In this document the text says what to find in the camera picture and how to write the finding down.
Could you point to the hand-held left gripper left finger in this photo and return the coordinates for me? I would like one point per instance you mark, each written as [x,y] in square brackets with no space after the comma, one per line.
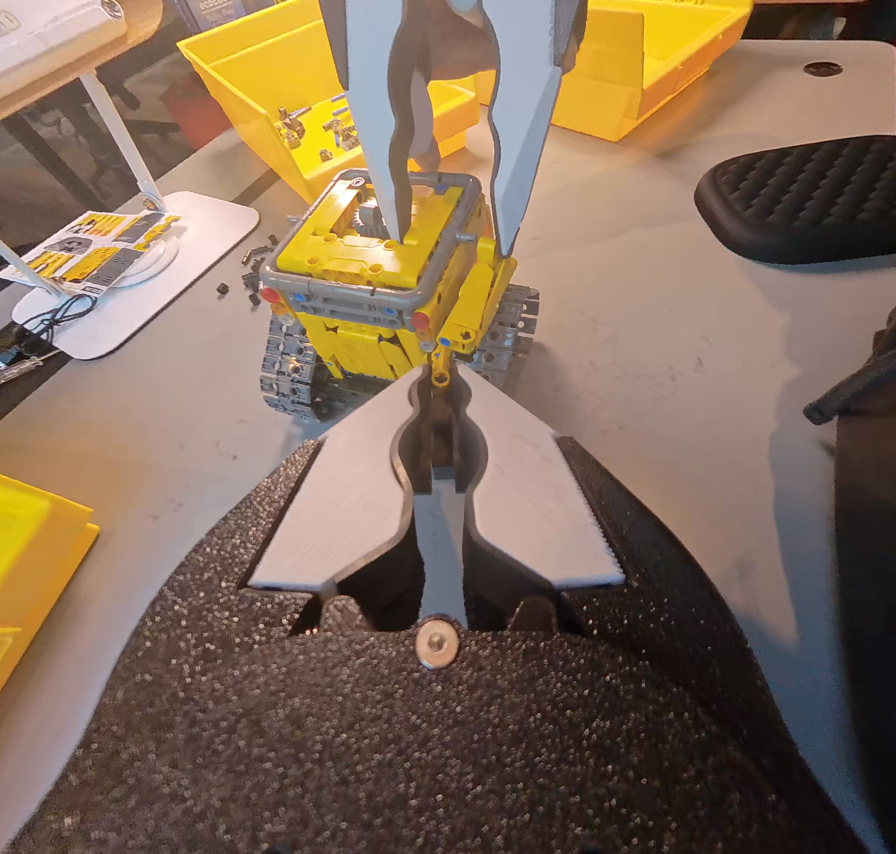
[336,511]

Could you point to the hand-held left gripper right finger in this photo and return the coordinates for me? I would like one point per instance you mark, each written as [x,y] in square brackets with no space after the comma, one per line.
[539,511]

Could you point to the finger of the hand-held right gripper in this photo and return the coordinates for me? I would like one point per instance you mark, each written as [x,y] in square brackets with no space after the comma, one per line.
[371,63]
[525,98]

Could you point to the assorted small toy brick parts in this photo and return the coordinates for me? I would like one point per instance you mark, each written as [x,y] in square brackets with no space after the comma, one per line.
[315,126]

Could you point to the yellow plastic parts bin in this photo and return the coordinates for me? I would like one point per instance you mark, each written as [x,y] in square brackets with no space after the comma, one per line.
[35,567]
[280,63]
[665,28]

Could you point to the grey yellow toy brick assembly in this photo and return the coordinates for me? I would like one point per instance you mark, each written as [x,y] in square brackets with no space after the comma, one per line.
[441,441]

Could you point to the tracked toy brick vehicle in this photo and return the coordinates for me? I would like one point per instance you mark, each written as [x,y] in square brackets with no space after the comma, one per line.
[336,259]

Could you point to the yellow toy brick cylinder assembly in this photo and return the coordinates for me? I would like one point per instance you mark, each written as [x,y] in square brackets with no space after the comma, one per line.
[476,308]

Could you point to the toy brick instruction booklet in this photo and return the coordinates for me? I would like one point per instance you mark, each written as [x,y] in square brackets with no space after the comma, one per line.
[49,35]

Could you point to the grey desk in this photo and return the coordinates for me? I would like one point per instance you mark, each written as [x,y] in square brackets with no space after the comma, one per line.
[665,343]

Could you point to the black desk grommet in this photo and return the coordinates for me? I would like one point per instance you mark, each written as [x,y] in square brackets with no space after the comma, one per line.
[823,68]

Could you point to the person's right hand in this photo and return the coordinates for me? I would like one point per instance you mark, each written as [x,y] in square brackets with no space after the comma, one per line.
[455,49]

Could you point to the pile of black red pins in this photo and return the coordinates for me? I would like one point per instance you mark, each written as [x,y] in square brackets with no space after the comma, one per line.
[255,276]

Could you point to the white stand base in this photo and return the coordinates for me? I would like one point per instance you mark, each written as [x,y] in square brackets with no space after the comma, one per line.
[196,252]

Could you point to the black chair armrest pad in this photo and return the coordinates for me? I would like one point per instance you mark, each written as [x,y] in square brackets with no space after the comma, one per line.
[805,203]

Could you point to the yellow grey sticker sheet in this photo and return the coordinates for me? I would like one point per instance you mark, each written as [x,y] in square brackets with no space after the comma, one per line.
[91,248]

